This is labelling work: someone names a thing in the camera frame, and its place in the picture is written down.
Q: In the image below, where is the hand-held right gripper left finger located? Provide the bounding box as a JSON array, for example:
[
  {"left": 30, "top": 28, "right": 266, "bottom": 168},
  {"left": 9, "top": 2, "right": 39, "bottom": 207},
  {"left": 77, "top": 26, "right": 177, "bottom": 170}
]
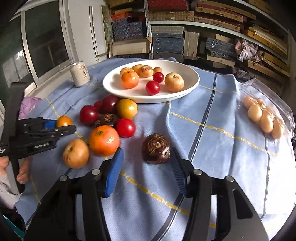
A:
[{"left": 24, "top": 147, "right": 124, "bottom": 241}]

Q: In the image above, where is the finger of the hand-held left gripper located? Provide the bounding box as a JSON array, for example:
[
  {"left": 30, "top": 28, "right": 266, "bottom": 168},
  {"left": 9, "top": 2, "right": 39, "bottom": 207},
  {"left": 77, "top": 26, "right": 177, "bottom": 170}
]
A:
[
  {"left": 20, "top": 117, "right": 58, "bottom": 131},
  {"left": 30, "top": 125, "right": 77, "bottom": 143}
]

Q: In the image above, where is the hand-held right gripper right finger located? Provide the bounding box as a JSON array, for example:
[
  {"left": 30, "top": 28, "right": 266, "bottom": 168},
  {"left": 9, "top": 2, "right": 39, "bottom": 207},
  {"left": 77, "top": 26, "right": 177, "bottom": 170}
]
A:
[{"left": 170, "top": 147, "right": 270, "bottom": 241}]

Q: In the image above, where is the small orange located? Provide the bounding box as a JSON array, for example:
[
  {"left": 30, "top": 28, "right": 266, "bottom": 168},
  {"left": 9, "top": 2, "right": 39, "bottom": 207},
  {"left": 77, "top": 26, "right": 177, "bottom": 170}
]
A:
[{"left": 56, "top": 116, "right": 73, "bottom": 127}]

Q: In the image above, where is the orange tangerine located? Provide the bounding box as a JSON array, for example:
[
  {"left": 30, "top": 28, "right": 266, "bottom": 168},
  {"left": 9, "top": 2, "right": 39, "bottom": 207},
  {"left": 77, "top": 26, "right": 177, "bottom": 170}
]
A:
[
  {"left": 89, "top": 125, "right": 120, "bottom": 157},
  {"left": 121, "top": 71, "right": 139, "bottom": 89}
]

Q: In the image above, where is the white plate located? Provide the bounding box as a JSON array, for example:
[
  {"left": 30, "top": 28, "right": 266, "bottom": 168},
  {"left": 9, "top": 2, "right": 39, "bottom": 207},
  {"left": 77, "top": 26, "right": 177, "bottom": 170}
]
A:
[{"left": 102, "top": 60, "right": 200, "bottom": 104}]

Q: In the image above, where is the plain cream pepino melon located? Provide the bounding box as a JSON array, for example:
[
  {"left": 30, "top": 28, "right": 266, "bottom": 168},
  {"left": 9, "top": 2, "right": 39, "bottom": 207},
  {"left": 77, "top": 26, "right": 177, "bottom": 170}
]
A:
[{"left": 164, "top": 72, "right": 185, "bottom": 91}]

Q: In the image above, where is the person's left forearm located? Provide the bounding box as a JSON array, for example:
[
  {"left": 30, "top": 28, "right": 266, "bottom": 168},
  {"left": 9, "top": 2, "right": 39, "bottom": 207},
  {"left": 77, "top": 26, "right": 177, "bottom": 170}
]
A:
[{"left": 0, "top": 179, "right": 22, "bottom": 210}]

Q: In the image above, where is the person's left hand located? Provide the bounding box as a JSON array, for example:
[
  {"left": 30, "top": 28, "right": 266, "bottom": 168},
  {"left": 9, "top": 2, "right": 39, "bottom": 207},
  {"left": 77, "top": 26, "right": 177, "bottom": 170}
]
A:
[{"left": 0, "top": 158, "right": 31, "bottom": 186}]

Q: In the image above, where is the pink cloth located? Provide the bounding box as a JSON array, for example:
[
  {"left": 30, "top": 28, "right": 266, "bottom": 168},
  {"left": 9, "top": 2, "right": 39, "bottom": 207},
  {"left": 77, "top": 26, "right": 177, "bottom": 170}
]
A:
[{"left": 18, "top": 97, "right": 43, "bottom": 120}]

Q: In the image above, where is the blue checked tablecloth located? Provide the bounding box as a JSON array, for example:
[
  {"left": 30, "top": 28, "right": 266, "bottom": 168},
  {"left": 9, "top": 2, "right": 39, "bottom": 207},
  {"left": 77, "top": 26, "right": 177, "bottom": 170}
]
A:
[{"left": 15, "top": 57, "right": 296, "bottom": 241}]

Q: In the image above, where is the dark red tomato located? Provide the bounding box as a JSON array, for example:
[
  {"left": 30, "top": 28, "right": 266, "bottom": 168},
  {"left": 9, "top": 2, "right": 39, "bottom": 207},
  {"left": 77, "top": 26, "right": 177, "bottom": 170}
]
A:
[{"left": 101, "top": 95, "right": 120, "bottom": 114}]

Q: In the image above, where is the white drink can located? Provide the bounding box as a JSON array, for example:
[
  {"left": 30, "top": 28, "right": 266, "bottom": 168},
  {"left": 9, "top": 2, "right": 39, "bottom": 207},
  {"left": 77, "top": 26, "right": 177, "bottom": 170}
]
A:
[{"left": 70, "top": 61, "right": 91, "bottom": 88}]

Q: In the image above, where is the yellow green tomato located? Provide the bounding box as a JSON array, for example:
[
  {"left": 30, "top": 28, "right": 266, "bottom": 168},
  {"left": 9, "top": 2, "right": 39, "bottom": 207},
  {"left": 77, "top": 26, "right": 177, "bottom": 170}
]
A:
[{"left": 116, "top": 98, "right": 138, "bottom": 119}]

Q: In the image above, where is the aluminium sliding window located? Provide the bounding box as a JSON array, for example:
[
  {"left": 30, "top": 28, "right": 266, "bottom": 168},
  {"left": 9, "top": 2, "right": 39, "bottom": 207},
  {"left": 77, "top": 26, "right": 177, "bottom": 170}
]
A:
[{"left": 0, "top": 0, "right": 75, "bottom": 93}]

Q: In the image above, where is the pile of longans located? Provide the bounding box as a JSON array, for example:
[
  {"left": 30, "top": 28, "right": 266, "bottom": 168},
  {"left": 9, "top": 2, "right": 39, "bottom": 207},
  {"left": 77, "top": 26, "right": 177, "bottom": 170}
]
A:
[{"left": 243, "top": 96, "right": 286, "bottom": 139}]

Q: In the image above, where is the white board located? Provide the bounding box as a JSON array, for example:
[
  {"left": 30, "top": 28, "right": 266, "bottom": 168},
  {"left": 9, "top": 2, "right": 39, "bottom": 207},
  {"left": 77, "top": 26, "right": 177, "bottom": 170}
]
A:
[{"left": 89, "top": 6, "right": 109, "bottom": 62}]

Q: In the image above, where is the green marbled panel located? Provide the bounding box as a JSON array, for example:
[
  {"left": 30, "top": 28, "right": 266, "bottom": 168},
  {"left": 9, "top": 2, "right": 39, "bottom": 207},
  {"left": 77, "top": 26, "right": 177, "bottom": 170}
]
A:
[{"left": 101, "top": 5, "right": 114, "bottom": 43}]

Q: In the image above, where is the stack of blue patterned boxes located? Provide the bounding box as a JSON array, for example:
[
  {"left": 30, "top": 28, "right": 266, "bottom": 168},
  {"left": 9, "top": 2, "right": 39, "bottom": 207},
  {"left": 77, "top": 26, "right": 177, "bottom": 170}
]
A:
[{"left": 111, "top": 18, "right": 145, "bottom": 42}]

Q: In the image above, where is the clear plastic box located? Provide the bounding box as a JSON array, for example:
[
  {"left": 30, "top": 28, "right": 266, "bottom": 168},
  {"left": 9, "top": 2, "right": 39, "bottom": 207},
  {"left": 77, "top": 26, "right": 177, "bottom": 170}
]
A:
[{"left": 239, "top": 78, "right": 296, "bottom": 139}]

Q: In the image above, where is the stack of grey blue boxes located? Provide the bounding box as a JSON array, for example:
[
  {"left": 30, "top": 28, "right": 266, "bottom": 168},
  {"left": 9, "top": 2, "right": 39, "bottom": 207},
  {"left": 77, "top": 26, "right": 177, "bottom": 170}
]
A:
[{"left": 151, "top": 26, "right": 185, "bottom": 55}]

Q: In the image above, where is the pink plastic bag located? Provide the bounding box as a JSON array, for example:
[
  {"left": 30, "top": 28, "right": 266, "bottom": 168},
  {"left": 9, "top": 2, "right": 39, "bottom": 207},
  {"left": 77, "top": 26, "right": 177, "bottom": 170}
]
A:
[{"left": 235, "top": 38, "right": 259, "bottom": 62}]

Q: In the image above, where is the white metal shelf rack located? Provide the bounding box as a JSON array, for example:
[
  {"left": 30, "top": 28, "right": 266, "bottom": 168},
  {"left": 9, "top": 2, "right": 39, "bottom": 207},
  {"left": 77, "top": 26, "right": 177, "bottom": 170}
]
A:
[{"left": 143, "top": 0, "right": 292, "bottom": 70}]

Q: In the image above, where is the tan woven flat box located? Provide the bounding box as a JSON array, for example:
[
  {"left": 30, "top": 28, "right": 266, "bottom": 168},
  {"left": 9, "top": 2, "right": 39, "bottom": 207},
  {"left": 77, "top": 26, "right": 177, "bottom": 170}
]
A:
[{"left": 148, "top": 10, "right": 195, "bottom": 22}]

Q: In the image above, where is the stack of red patterned boxes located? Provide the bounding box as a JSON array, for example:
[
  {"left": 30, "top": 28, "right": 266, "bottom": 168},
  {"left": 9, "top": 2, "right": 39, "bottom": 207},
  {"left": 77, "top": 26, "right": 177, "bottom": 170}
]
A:
[{"left": 147, "top": 0, "right": 189, "bottom": 12}]

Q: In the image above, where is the pile of flat wooden boxes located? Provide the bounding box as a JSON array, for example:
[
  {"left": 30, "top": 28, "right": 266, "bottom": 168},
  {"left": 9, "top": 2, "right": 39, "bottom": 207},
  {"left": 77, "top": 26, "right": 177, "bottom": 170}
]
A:
[{"left": 190, "top": 0, "right": 292, "bottom": 78}]

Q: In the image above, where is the wooden picture frame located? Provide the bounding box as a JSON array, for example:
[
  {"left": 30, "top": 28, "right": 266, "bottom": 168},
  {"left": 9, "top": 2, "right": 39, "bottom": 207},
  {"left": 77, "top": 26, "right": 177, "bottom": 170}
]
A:
[{"left": 109, "top": 37, "right": 153, "bottom": 59}]

